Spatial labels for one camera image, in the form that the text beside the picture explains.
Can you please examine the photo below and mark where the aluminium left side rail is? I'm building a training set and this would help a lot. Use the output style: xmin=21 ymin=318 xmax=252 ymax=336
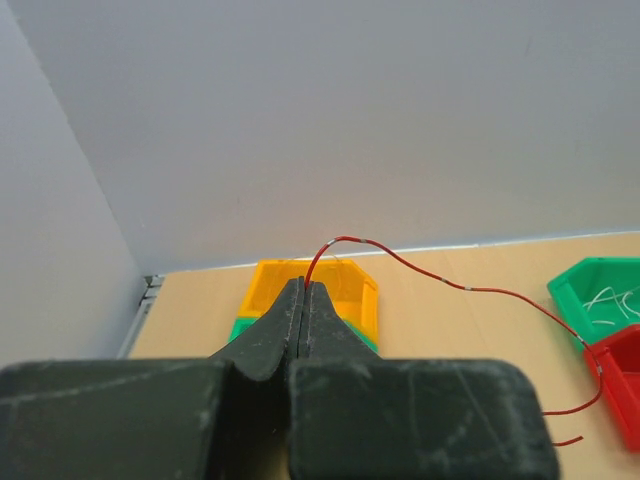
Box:
xmin=116 ymin=275 xmax=166 ymax=360

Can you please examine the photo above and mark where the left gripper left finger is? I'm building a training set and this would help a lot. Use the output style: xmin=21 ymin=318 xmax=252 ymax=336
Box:
xmin=1 ymin=278 xmax=305 ymax=479

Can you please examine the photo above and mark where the white wire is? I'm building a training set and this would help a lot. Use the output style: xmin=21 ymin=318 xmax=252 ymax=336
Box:
xmin=583 ymin=285 xmax=640 ymax=326

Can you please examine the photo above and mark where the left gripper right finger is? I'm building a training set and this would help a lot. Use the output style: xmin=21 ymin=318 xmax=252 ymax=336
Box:
xmin=288 ymin=283 xmax=559 ymax=479

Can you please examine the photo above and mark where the green plastic bin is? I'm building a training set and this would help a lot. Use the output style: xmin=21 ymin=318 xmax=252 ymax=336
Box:
xmin=228 ymin=317 xmax=378 ymax=353
xmin=547 ymin=257 xmax=640 ymax=349

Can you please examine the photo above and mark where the yellow plastic bin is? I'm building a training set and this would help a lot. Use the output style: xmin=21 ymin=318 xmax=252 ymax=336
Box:
xmin=236 ymin=259 xmax=379 ymax=346

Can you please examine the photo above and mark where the red plastic bin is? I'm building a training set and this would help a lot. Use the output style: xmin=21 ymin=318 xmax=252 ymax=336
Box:
xmin=591 ymin=324 xmax=640 ymax=453

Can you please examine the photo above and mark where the red striped wire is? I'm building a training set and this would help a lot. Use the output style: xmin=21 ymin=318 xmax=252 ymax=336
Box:
xmin=304 ymin=235 xmax=605 ymax=447

